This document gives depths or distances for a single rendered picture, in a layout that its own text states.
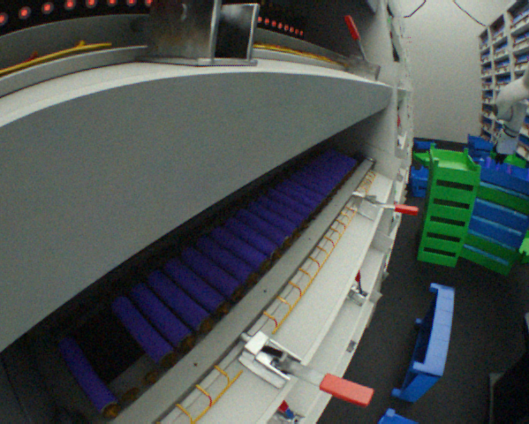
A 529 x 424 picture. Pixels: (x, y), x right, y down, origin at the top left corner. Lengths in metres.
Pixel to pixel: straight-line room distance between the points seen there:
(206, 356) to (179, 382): 0.03
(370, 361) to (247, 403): 0.65
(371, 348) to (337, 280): 0.60
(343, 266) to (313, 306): 0.07
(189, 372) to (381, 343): 0.74
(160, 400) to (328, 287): 0.18
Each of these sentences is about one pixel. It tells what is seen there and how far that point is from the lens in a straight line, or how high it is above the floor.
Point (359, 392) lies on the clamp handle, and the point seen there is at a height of 0.56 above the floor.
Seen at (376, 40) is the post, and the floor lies 0.83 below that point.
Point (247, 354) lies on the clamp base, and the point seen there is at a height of 0.56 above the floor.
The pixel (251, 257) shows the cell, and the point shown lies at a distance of 0.23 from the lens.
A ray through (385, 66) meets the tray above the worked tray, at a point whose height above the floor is 0.77.
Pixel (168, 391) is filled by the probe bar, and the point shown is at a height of 0.58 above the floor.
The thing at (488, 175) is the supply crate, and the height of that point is 0.43.
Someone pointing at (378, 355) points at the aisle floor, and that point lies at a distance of 0.83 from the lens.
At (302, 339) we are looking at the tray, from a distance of 0.21.
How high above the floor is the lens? 0.72
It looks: 27 degrees down
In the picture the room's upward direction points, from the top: 10 degrees counter-clockwise
